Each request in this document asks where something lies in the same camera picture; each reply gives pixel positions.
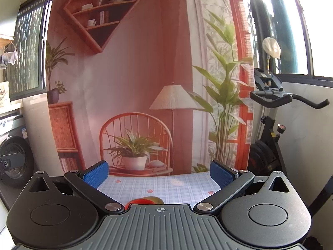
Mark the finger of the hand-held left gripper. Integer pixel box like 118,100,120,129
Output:
0,153,21,174

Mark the printed room backdrop cloth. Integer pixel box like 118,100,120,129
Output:
45,0,255,175

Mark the hanging laundry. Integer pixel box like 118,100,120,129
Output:
0,49,17,70

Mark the window with patterned grille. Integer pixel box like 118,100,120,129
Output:
5,0,53,98

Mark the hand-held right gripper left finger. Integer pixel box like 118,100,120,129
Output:
26,161,125,215

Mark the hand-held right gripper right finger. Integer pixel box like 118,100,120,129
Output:
193,160,298,213

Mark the black exercise bike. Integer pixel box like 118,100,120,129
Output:
247,68,333,214

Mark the grey washing machine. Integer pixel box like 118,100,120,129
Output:
0,111,40,188

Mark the large red bowl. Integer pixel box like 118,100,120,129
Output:
124,198,155,210

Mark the paper bag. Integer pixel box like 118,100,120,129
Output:
0,81,11,108

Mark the large sunlit window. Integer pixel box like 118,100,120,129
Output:
245,0,333,81

